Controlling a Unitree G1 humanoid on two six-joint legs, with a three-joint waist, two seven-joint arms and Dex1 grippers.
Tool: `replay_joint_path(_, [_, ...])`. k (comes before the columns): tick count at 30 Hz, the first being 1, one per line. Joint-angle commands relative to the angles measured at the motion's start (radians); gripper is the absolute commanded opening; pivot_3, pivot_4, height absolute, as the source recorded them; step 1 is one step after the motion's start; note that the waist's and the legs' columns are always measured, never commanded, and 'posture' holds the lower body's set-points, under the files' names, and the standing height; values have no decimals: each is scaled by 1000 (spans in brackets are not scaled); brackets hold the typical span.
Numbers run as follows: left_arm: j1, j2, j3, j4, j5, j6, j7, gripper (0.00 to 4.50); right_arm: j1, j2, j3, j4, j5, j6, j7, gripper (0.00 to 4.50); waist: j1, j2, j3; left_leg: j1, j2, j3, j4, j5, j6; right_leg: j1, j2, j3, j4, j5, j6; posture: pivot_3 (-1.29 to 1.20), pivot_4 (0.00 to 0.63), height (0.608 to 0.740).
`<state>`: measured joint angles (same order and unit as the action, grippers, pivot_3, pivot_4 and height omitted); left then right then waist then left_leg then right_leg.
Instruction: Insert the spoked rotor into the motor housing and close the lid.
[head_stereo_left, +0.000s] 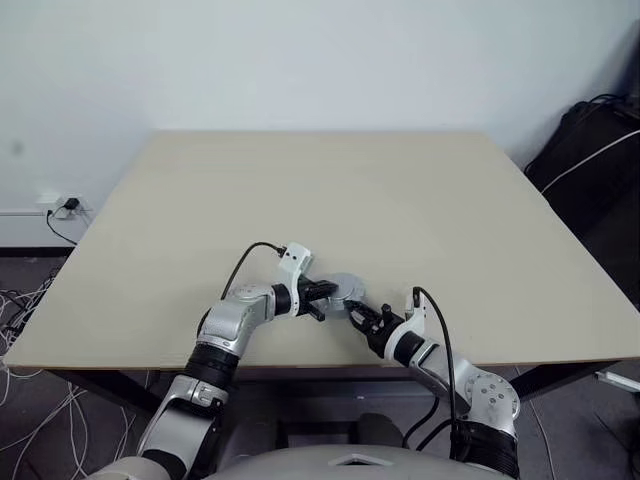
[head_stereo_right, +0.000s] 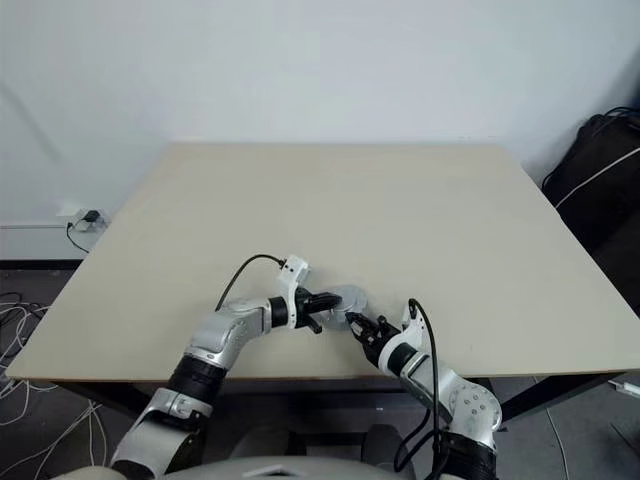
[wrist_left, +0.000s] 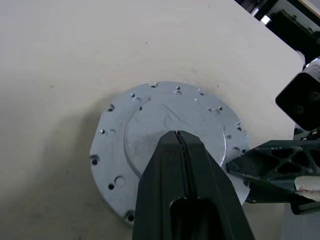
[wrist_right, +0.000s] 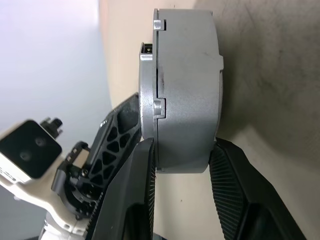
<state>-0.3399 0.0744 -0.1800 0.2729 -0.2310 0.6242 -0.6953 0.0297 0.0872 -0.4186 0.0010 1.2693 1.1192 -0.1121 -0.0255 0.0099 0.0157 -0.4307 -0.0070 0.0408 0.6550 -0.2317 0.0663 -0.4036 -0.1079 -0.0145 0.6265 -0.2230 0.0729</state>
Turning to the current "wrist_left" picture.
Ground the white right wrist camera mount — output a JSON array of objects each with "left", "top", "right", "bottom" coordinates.
[{"left": 274, "top": 57, "right": 320, "bottom": 132}]

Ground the white red-stained tape patch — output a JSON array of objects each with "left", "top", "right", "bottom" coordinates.
[{"left": 294, "top": 174, "right": 320, "bottom": 202}]

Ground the grey round motor lid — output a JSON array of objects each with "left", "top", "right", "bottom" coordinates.
[{"left": 89, "top": 80, "right": 252, "bottom": 227}]

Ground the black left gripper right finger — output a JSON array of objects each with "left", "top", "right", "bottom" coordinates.
[{"left": 178, "top": 130, "right": 256, "bottom": 240}]

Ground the dark background equipment frame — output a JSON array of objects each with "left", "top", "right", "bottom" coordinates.
[{"left": 234, "top": 0, "right": 320, "bottom": 66}]

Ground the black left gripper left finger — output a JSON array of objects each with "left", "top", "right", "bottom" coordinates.
[{"left": 131, "top": 130, "right": 192, "bottom": 240}]

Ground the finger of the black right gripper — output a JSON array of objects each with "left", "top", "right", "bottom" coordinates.
[
  {"left": 225, "top": 139, "right": 320, "bottom": 187},
  {"left": 245, "top": 179, "right": 320, "bottom": 204}
]

